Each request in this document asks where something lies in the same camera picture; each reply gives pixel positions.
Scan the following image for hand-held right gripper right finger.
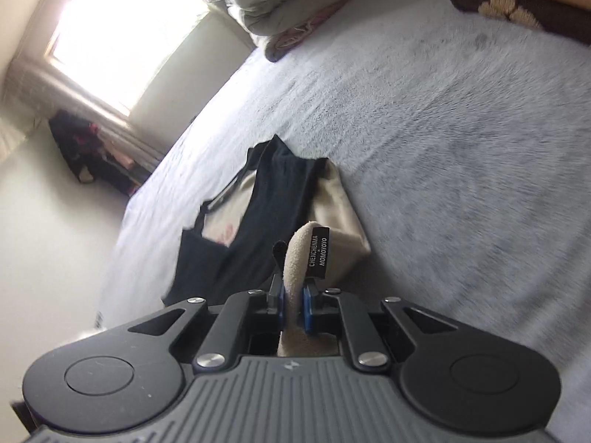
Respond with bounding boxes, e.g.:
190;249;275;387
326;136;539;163
300;281;462;372

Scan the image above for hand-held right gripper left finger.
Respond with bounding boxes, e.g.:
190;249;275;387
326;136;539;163
127;279;284;372

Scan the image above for beige bear print sweatshirt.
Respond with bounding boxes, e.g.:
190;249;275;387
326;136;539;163
161;134;372;358

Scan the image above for dark hanging clothes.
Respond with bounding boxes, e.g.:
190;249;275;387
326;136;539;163
48;110;153;197

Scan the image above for grey bed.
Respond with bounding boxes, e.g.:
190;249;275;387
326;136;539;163
95;0;591;443

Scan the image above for folded grey quilt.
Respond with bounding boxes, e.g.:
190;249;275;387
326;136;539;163
224;0;375;63

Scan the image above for window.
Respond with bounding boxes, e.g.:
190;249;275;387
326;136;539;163
44;0;211;118

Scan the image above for person's leg in floral pants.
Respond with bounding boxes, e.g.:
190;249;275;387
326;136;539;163
420;0;591;47

